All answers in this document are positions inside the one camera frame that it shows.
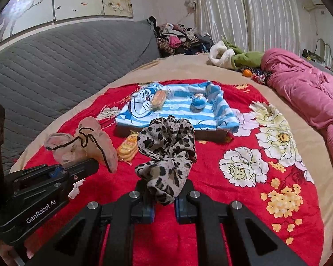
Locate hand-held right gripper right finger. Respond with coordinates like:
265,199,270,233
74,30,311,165
175,180,308,266

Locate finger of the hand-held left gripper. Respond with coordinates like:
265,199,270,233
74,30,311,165
4,164,63,189
12,158,100,198

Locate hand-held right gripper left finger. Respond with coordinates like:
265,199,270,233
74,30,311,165
25,180,156,266

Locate pink sheer drawstring pouch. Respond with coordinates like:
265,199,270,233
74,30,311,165
44,116,119,173

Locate orange cracker packet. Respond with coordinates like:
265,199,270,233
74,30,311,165
116,131,141,162
149,89,167,111

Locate leopard print scrunchie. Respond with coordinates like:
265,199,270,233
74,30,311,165
135,115,197,206

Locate dark shallow box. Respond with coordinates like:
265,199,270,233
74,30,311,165
116,125,229,143

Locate blue striped cartoon cloth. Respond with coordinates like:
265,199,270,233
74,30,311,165
115,80,240,132

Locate blue white toy egg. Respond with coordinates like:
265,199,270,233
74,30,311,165
189,91,208,110

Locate person's left hand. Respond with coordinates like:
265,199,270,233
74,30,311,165
0,237,35,266

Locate red floral blanket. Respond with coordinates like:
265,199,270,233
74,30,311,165
10,79,326,266

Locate grey quilted headboard cover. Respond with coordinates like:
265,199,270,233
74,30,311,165
0,19,161,172

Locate beige bed sheet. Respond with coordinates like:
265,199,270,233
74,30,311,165
8,53,333,266

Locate red white candy wrapper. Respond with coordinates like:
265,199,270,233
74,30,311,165
252,72,268,85

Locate dark patterned cloth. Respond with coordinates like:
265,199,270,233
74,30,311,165
237,65,270,85

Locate pile of clothes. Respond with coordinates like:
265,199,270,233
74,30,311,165
148,16,214,59

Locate green white fleece blanket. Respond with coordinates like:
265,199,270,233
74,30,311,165
208,35,264,70

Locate pink quilt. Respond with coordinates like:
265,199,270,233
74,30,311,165
261,48,333,189

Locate small dark bag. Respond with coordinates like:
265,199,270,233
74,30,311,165
302,48,318,61

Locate white striped curtain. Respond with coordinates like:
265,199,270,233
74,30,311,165
180,0,304,54

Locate white air conditioner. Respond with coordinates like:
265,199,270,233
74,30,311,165
302,2,326,16

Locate white metal wire frame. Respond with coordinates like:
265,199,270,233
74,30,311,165
315,38,333,71

